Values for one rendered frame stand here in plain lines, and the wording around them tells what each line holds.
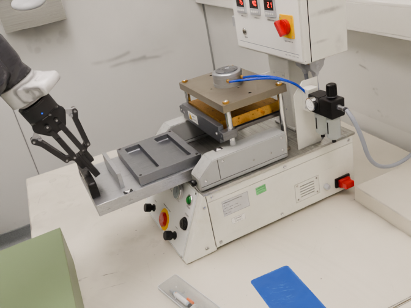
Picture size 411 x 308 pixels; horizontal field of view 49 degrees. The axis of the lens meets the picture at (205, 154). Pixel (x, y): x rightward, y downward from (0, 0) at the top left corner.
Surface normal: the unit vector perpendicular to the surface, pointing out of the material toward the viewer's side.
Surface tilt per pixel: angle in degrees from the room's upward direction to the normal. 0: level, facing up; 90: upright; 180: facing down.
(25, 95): 100
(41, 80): 18
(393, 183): 0
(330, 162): 90
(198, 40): 90
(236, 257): 0
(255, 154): 90
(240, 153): 90
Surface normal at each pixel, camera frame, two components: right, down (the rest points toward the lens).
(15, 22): 0.38, 0.36
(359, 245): -0.18, -0.88
